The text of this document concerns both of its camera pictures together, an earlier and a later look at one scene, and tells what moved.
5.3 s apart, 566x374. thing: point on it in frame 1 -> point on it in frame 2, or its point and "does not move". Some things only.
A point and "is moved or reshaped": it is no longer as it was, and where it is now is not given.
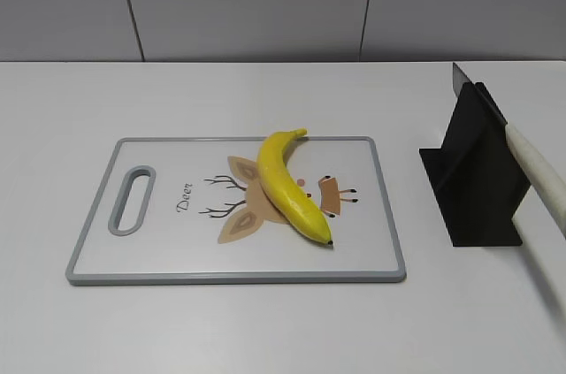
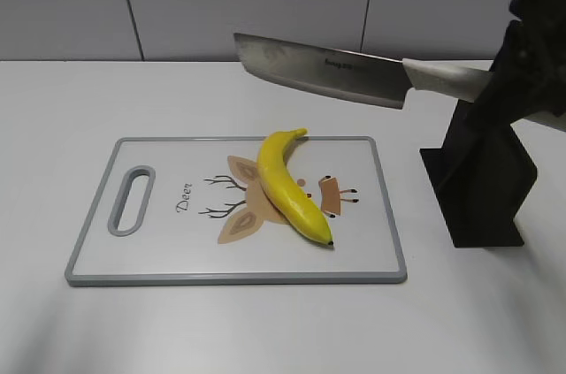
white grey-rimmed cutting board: x=190 y=210 does not move
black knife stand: x=476 y=176 does not move
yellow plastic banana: x=278 y=183 does not move
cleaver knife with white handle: x=460 y=80 is moved or reshaped
